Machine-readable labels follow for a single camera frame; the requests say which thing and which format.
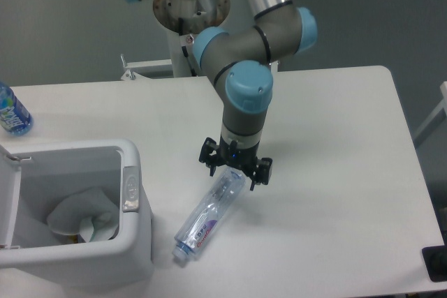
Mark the white metal base frame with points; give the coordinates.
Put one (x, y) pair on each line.
(146, 66)

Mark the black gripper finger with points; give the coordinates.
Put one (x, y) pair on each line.
(209, 155)
(261, 172)

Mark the white paper wrapper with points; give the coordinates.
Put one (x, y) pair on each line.
(89, 214)

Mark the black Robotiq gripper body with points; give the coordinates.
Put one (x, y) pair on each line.
(245, 160)

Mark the black clamp at table edge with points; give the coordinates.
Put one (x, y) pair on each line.
(435, 262)

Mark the white frame at right edge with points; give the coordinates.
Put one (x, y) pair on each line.
(432, 121)

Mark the crushed clear plastic bottle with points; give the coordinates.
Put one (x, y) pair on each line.
(192, 238)

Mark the blue labelled water bottle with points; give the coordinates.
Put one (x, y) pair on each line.
(15, 117)

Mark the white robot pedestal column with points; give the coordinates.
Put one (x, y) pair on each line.
(183, 20)

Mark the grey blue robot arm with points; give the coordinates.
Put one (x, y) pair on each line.
(238, 67)

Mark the white plastic trash can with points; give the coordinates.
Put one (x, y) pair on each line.
(36, 178)

